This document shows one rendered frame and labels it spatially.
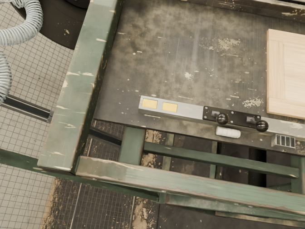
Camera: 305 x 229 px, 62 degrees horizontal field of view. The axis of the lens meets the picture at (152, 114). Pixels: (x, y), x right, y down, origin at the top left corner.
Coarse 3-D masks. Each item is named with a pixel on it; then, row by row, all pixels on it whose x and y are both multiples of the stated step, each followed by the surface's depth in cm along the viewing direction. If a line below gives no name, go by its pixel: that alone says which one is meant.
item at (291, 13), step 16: (192, 0) 109; (208, 0) 107; (224, 0) 106; (240, 0) 105; (256, 0) 104; (272, 0) 104; (288, 0) 105; (304, 0) 105; (272, 16) 110; (288, 16) 108; (304, 16) 107
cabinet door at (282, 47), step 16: (272, 32) 105; (288, 32) 106; (272, 48) 102; (288, 48) 103; (304, 48) 104; (272, 64) 99; (288, 64) 100; (304, 64) 101; (272, 80) 97; (288, 80) 98; (304, 80) 98; (272, 96) 94; (288, 96) 95; (304, 96) 96; (272, 112) 93; (288, 112) 92; (304, 112) 93
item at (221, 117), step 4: (212, 112) 86; (216, 112) 86; (216, 116) 77; (220, 116) 75; (224, 116) 75; (228, 116) 76; (216, 120) 76; (220, 120) 75; (224, 120) 75; (228, 120) 76; (220, 124) 76; (224, 124) 76
